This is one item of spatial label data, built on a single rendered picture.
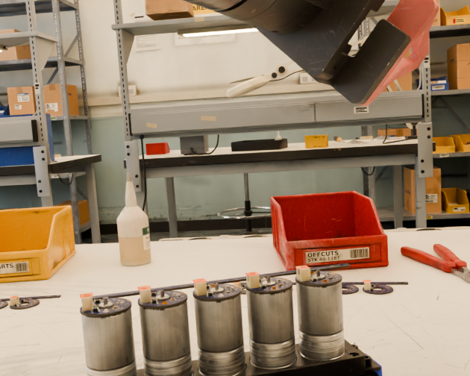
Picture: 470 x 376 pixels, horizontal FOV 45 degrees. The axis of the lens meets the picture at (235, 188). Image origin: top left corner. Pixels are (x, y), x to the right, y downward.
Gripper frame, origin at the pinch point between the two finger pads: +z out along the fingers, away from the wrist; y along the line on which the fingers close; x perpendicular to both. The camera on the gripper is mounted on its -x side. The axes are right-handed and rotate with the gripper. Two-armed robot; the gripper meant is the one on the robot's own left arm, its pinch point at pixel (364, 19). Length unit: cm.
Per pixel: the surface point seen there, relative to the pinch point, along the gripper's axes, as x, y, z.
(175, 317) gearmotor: 14.7, -10.6, -16.7
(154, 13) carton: 62, 175, 136
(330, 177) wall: 145, 164, 367
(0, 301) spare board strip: 36.3, 8.6, -10.6
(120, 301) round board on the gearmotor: 15.8, -8.2, -18.0
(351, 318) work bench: 17.2, -12.6, 1.2
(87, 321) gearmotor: 16.5, -8.6, -19.8
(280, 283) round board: 11.8, -11.9, -11.9
